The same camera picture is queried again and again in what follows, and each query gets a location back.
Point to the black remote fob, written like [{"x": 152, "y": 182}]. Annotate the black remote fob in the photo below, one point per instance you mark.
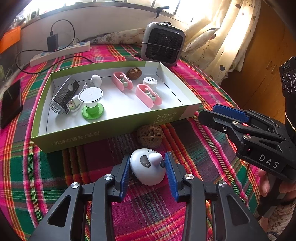
[{"x": 64, "y": 97}]

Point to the person's right forearm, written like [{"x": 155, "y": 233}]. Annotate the person's right forearm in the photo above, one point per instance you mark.
[{"x": 281, "y": 220}]

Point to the white round jar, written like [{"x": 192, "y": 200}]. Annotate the white round jar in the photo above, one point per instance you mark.
[{"x": 150, "y": 82}]

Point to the white panda toy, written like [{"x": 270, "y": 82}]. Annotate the white panda toy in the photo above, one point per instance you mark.
[{"x": 148, "y": 168}]

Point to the white mushroom knob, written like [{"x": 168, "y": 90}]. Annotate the white mushroom knob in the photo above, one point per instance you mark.
[{"x": 96, "y": 80}]

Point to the black smartphone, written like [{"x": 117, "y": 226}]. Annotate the black smartphone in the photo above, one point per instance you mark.
[{"x": 11, "y": 104}]

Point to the floral cloth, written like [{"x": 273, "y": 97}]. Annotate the floral cloth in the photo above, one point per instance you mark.
[{"x": 115, "y": 36}]

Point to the pink clip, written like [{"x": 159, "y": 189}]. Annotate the pink clip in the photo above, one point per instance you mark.
[
  {"x": 148, "y": 96},
  {"x": 121, "y": 81}
]

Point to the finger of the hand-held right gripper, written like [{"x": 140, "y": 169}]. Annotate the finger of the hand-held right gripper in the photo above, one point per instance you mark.
[
  {"x": 231, "y": 113},
  {"x": 208, "y": 117}
]

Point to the white power strip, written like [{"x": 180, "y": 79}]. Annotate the white power strip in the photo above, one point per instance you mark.
[{"x": 60, "y": 53}]

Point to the grey portable heater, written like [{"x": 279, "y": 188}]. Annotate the grey portable heater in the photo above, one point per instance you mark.
[{"x": 161, "y": 44}]

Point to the orange box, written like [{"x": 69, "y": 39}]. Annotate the orange box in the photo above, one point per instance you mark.
[{"x": 9, "y": 38}]

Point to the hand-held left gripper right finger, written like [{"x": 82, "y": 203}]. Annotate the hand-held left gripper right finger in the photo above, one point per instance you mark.
[{"x": 171, "y": 178}]

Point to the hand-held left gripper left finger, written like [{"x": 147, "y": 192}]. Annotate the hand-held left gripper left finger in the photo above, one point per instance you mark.
[{"x": 123, "y": 176}]

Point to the wooden cabinet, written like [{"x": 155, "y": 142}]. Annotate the wooden cabinet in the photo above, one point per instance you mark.
[{"x": 261, "y": 69}]

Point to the brown walnut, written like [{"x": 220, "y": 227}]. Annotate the brown walnut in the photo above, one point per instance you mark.
[
  {"x": 150, "y": 135},
  {"x": 134, "y": 73}
]

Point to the black charger adapter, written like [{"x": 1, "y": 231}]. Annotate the black charger adapter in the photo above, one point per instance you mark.
[{"x": 52, "y": 42}]

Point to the cream heart-print curtain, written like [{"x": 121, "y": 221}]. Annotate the cream heart-print curtain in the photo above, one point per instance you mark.
[{"x": 219, "y": 34}]

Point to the person's right hand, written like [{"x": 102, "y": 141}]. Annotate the person's right hand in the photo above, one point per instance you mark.
[{"x": 266, "y": 183}]

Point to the green and white cardboard box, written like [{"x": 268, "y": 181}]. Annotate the green and white cardboard box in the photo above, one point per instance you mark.
[{"x": 120, "y": 109}]

